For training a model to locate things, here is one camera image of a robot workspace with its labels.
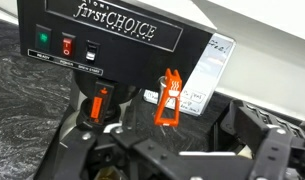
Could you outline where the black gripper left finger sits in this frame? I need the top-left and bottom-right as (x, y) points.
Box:
(33, 103), (206, 180)

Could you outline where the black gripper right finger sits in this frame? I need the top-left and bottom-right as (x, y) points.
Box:
(234, 106), (305, 180)

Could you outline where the orange hot water lever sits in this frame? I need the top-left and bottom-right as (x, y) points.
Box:
(153, 68), (184, 128)

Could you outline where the amber translucent plastic cup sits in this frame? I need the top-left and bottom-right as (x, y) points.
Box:
(97, 165), (126, 180)

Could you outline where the steel and black coffee machine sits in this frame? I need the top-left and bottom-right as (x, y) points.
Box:
(16, 0), (238, 134)

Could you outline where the black and chrome toaster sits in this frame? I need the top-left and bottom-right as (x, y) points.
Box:
(210, 99), (305, 158)

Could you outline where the black brew basket orange label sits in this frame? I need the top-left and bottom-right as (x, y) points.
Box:
(71, 71), (141, 126)

